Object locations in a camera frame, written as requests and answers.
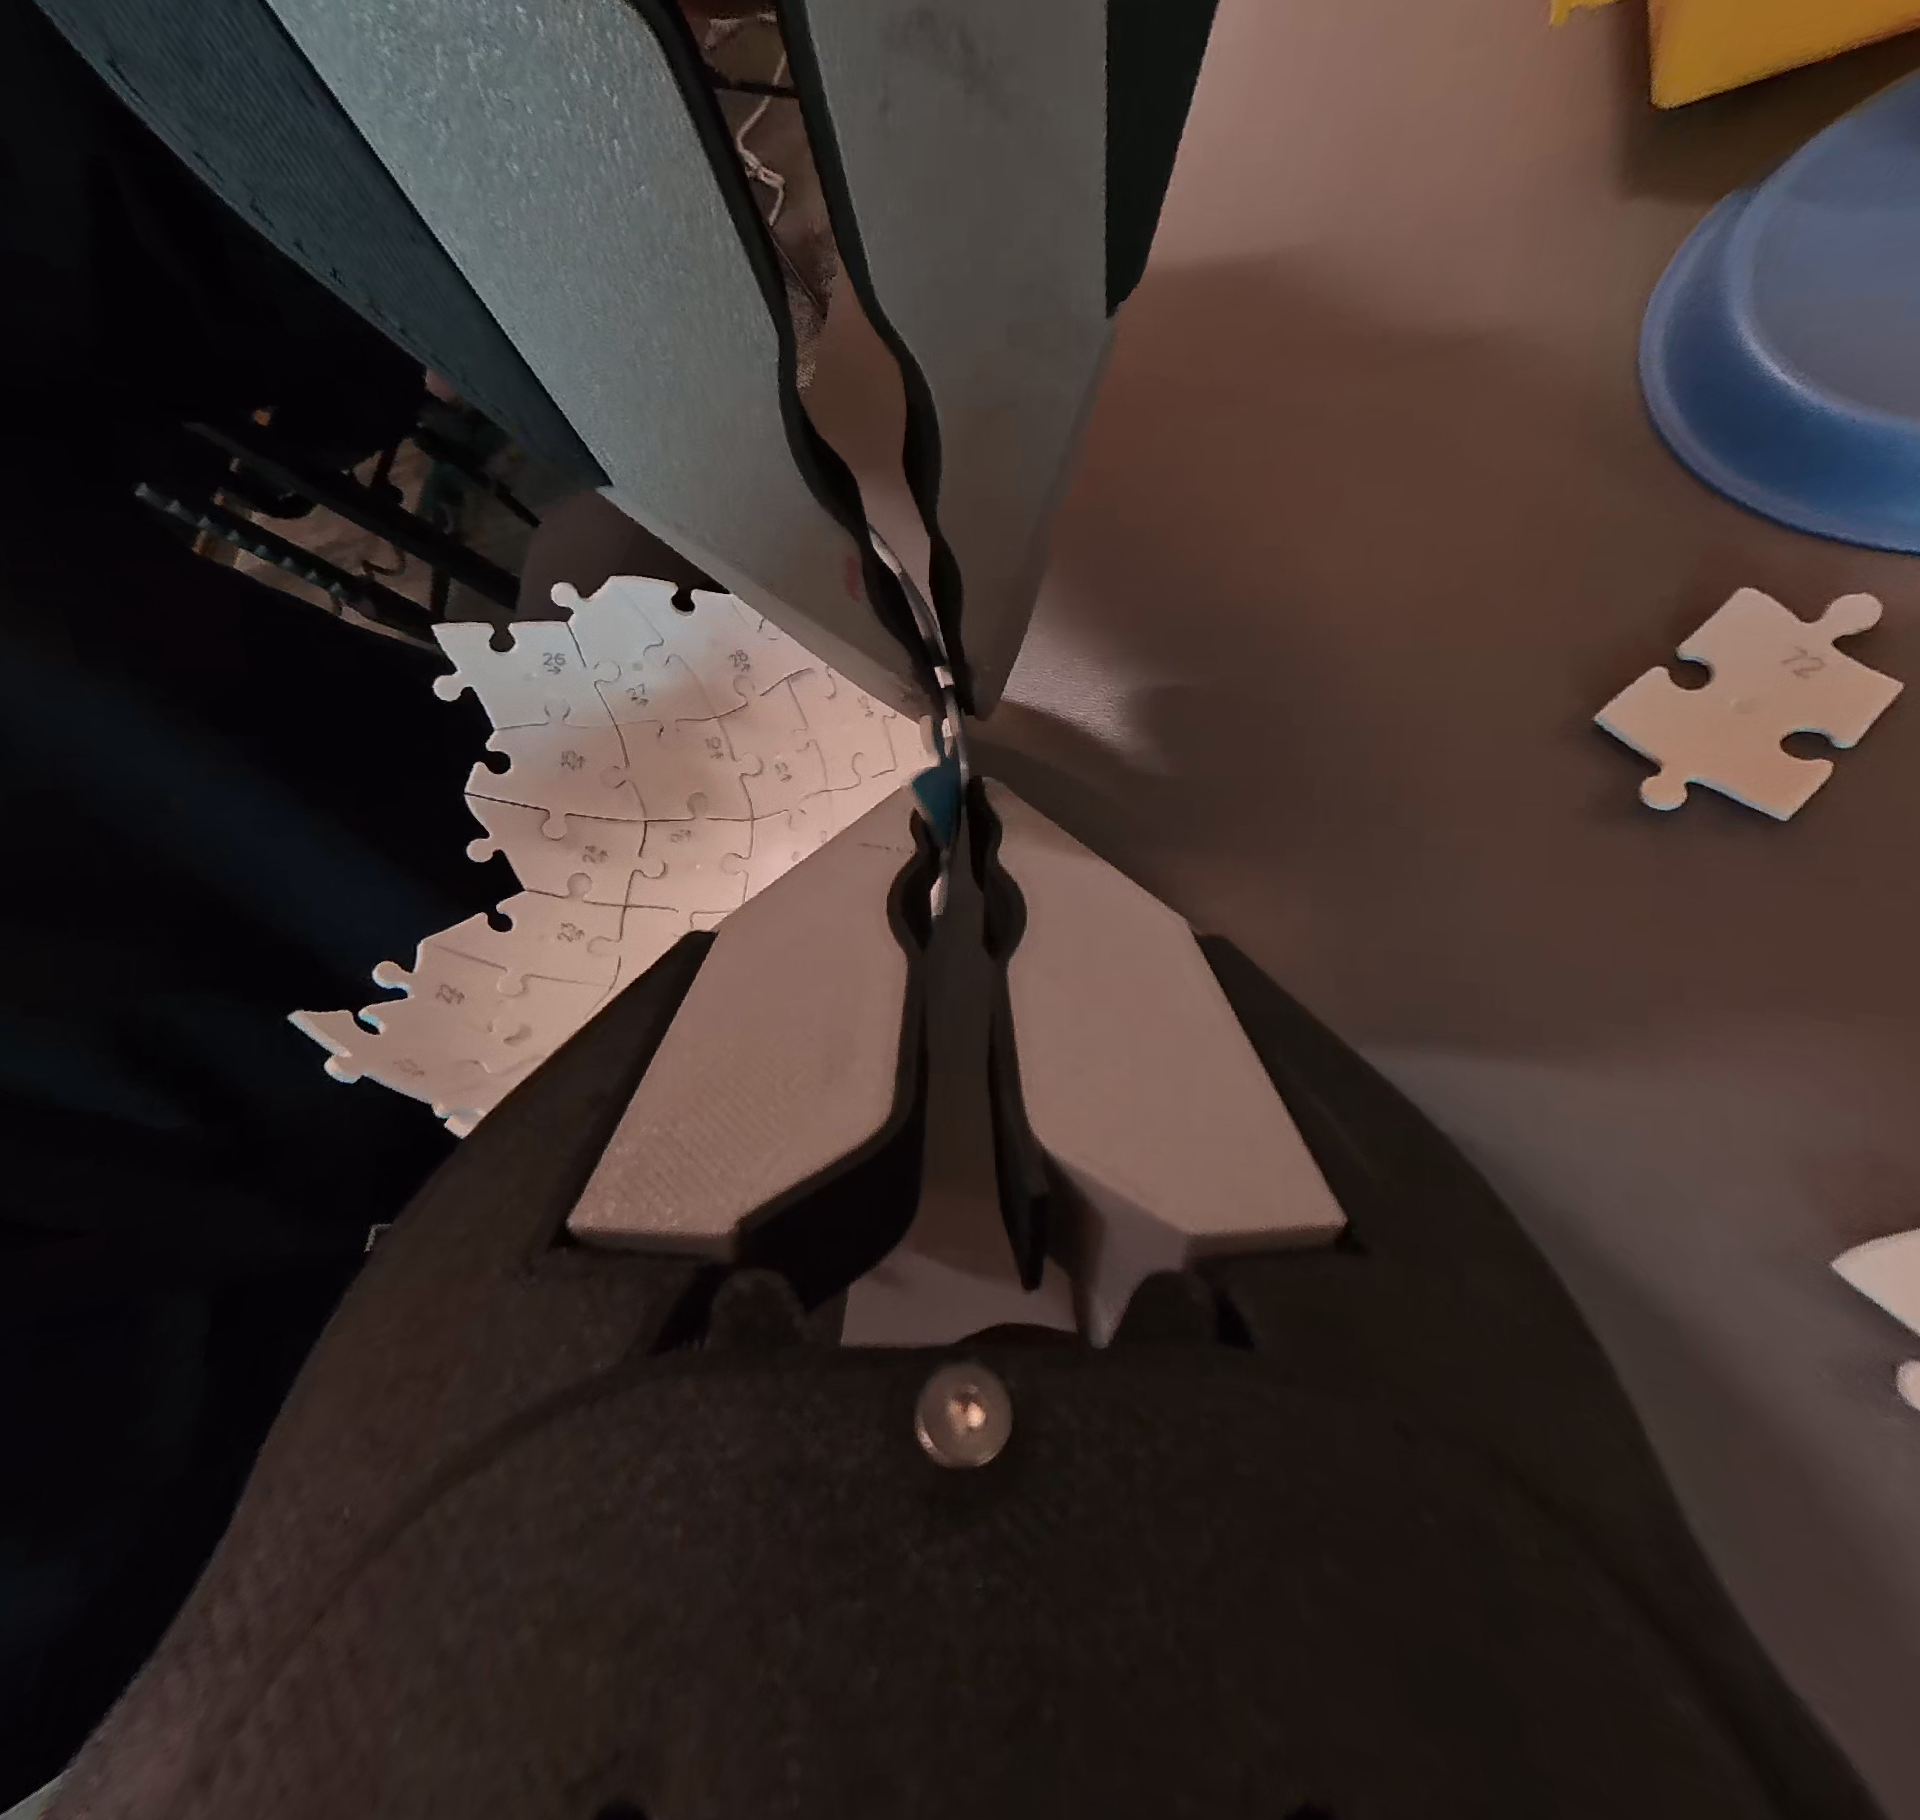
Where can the blue plastic ball stand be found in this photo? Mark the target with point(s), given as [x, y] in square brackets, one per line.
[1800, 351]

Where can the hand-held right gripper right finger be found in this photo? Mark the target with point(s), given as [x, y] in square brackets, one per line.
[1154, 1085]

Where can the person's dark clothed body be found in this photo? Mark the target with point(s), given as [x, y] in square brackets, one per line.
[151, 951]

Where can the white puzzle pieces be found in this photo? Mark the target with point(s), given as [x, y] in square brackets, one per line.
[1749, 718]

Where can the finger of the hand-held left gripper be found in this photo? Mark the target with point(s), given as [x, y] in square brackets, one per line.
[571, 276]
[990, 202]

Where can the yellow plastic bin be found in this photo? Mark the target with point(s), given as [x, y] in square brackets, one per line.
[1770, 5]

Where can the partly built puzzle ball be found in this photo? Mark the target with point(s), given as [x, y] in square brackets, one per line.
[629, 800]

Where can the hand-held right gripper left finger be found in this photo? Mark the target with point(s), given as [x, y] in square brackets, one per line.
[749, 1085]

